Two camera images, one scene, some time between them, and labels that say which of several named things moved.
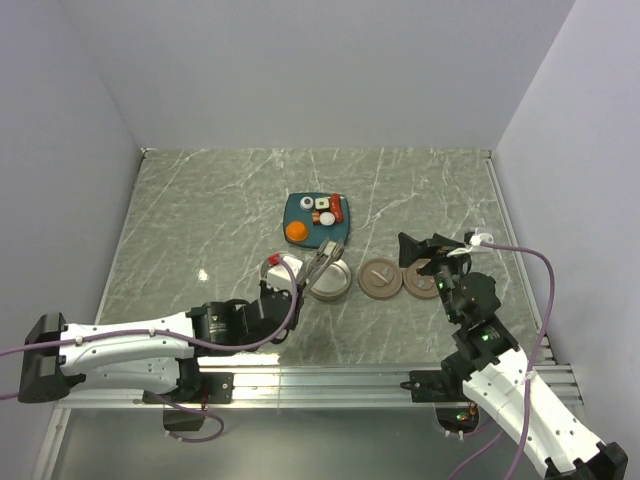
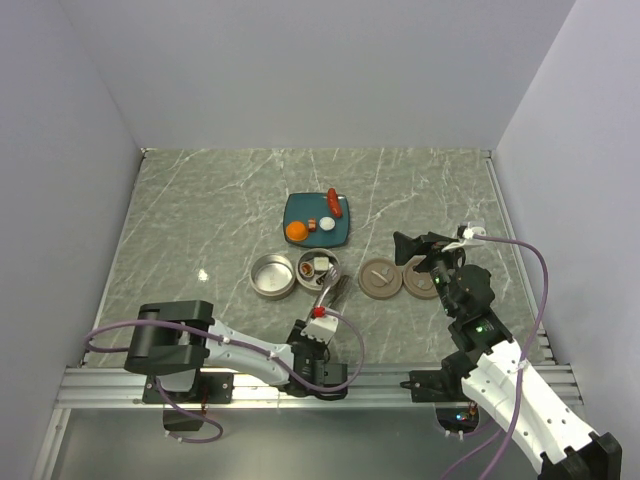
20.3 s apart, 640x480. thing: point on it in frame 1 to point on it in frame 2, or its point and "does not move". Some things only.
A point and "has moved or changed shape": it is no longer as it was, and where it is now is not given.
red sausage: x=336 y=207 has moved or changed shape
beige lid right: x=420 y=286 does not move
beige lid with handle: x=380 y=278 does not move
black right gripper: x=409 y=249 does not move
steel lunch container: x=333 y=282 to x=314 y=282
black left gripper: x=299 y=301 to x=296 y=336
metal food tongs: x=329 y=251 to x=331 y=279
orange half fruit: x=296 y=231 does not move
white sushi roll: x=322 y=203 to x=321 y=263
